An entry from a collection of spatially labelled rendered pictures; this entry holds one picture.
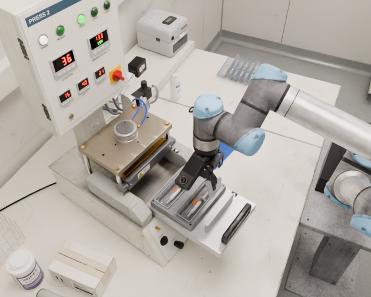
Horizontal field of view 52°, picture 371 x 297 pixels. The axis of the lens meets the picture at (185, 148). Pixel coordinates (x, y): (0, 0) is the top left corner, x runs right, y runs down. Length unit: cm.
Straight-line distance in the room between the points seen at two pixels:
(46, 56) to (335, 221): 117
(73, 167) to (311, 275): 143
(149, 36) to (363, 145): 150
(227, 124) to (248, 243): 63
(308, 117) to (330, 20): 266
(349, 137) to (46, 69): 80
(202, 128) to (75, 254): 65
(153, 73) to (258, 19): 181
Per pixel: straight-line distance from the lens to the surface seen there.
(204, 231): 120
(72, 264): 135
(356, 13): 350
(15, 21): 104
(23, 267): 134
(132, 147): 124
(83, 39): 117
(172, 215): 120
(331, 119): 92
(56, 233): 153
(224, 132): 93
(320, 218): 157
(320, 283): 228
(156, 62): 215
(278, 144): 178
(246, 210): 121
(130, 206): 123
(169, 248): 138
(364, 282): 239
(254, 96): 91
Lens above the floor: 201
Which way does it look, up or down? 47 degrees down
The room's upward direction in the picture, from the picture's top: straight up
